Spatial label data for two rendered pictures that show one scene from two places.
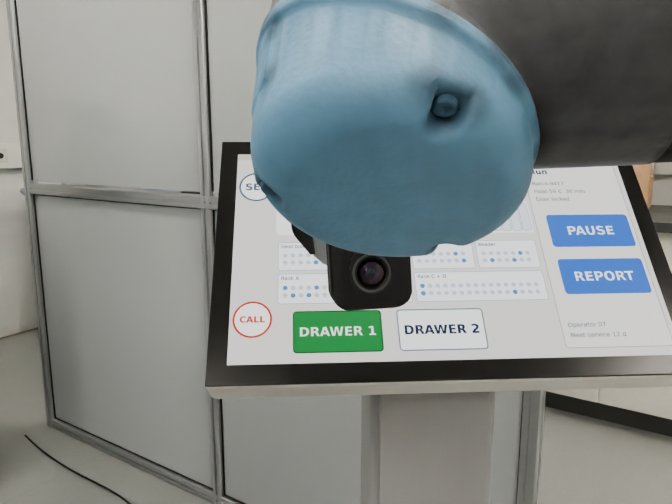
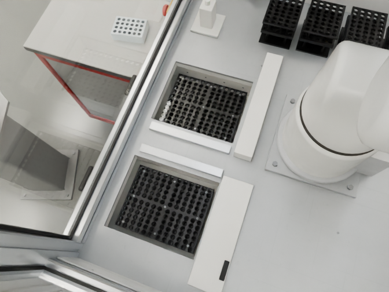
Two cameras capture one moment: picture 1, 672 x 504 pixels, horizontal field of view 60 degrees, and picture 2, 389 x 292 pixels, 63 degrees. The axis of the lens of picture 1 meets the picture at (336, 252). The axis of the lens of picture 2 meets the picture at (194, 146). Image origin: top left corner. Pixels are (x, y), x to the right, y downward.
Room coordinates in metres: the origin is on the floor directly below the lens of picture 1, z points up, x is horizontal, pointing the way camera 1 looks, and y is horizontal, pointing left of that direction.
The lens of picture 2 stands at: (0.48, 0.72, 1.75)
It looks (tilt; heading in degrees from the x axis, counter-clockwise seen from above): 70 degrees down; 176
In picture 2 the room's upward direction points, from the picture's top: 10 degrees counter-clockwise
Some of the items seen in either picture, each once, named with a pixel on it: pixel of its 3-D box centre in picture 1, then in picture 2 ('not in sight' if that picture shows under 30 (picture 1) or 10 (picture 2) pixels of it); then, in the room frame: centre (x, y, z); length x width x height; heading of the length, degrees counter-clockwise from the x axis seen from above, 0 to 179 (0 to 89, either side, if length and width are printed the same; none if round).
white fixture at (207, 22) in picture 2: not in sight; (208, 13); (-0.21, 0.87, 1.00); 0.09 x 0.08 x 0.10; 57
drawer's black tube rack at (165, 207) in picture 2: not in sight; (166, 208); (0.31, 0.62, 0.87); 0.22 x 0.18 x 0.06; 57
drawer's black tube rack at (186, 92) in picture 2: not in sight; (203, 111); (0.05, 0.79, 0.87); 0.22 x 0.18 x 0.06; 57
